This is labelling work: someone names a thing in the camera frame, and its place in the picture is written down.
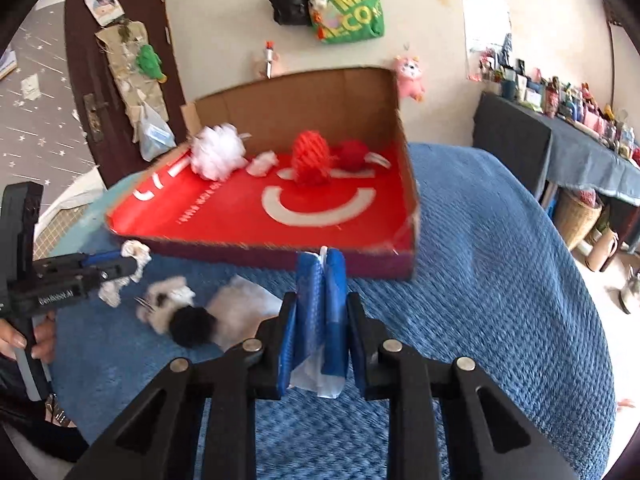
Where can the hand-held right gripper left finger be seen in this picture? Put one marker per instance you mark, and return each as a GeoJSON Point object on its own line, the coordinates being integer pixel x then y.
{"type": "Point", "coordinates": [307, 310]}

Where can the cream crochet scrunchie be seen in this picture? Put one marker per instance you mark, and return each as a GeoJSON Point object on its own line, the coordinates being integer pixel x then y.
{"type": "Point", "coordinates": [137, 252]}

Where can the green tote bag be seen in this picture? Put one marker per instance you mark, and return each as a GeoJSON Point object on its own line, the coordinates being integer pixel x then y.
{"type": "Point", "coordinates": [355, 10]}

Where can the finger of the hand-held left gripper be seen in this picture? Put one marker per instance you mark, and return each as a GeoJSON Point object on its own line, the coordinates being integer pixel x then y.
{"type": "Point", "coordinates": [112, 276]}
{"type": "Point", "coordinates": [100, 260]}

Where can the red mesh bath sponge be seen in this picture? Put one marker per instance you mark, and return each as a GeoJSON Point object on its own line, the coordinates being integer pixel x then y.
{"type": "Point", "coordinates": [310, 155]}

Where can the dark red ball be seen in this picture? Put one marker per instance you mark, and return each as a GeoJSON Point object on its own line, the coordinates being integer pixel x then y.
{"type": "Point", "coordinates": [350, 154]}

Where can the white tissue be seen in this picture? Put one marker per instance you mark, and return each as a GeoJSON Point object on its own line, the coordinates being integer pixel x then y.
{"type": "Point", "coordinates": [262, 164]}

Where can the wicker basket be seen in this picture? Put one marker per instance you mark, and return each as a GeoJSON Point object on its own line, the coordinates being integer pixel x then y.
{"type": "Point", "coordinates": [575, 220]}

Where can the desk with blue cloth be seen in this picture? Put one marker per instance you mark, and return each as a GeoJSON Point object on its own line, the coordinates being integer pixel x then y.
{"type": "Point", "coordinates": [580, 145]}

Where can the grey shoe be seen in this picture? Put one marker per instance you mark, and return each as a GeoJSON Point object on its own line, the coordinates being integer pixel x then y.
{"type": "Point", "coordinates": [631, 295]}

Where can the clear plastic bag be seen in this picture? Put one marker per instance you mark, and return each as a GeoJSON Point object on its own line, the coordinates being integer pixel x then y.
{"type": "Point", "coordinates": [155, 135]}

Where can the white paper sheet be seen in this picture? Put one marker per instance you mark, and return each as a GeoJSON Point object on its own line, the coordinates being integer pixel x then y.
{"type": "Point", "coordinates": [75, 185]}

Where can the blue knit blanket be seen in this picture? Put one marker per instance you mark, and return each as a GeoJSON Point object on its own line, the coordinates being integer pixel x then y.
{"type": "Point", "coordinates": [475, 285]}

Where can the black yarn scrunchie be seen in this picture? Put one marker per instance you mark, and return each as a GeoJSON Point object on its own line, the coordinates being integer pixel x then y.
{"type": "Point", "coordinates": [192, 327]}

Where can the green plush toy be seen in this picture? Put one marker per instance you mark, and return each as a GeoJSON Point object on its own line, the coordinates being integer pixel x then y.
{"type": "Point", "coordinates": [149, 60]}

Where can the white tube with orange cap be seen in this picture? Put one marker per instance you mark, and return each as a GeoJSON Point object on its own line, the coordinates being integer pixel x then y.
{"type": "Point", "coordinates": [270, 57]}

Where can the cluttered table with cosmetics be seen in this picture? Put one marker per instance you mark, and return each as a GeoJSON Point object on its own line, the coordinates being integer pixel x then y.
{"type": "Point", "coordinates": [565, 97]}

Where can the white pompom with plaid bow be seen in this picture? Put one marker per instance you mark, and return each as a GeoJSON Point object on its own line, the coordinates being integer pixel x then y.
{"type": "Point", "coordinates": [170, 290]}

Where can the beige hanging door organizer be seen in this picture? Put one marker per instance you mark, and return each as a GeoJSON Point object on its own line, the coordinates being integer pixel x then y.
{"type": "Point", "coordinates": [125, 60]}

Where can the white mesh bath sponge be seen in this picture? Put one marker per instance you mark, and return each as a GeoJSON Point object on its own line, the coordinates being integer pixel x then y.
{"type": "Point", "coordinates": [217, 152]}

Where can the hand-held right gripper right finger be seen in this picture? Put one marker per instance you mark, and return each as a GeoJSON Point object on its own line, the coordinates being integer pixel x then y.
{"type": "Point", "coordinates": [336, 310]}

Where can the person's left hand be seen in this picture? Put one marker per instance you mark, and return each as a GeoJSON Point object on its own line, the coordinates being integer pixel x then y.
{"type": "Point", "coordinates": [10, 340]}

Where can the dark brown door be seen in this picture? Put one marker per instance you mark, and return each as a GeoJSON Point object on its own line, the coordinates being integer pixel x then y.
{"type": "Point", "coordinates": [85, 50]}

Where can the cream jug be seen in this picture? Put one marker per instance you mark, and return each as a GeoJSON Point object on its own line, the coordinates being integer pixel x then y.
{"type": "Point", "coordinates": [602, 252]}

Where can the wall mirror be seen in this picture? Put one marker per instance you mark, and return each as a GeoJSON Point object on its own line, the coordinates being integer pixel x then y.
{"type": "Point", "coordinates": [485, 15]}

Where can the pink cat plush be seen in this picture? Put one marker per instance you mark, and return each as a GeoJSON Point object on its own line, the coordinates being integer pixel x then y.
{"type": "Point", "coordinates": [410, 80]}

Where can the white wipe packet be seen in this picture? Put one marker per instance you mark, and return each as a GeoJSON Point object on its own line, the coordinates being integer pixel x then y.
{"type": "Point", "coordinates": [245, 305]}

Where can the blue and white cloth pouch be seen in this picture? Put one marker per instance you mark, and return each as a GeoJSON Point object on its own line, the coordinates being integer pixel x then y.
{"type": "Point", "coordinates": [320, 385]}

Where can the light blue sheet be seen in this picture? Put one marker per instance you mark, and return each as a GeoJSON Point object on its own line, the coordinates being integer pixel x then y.
{"type": "Point", "coordinates": [85, 230]}

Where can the cardboard box with red lining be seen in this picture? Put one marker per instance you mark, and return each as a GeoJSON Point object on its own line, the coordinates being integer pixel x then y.
{"type": "Point", "coordinates": [225, 210]}

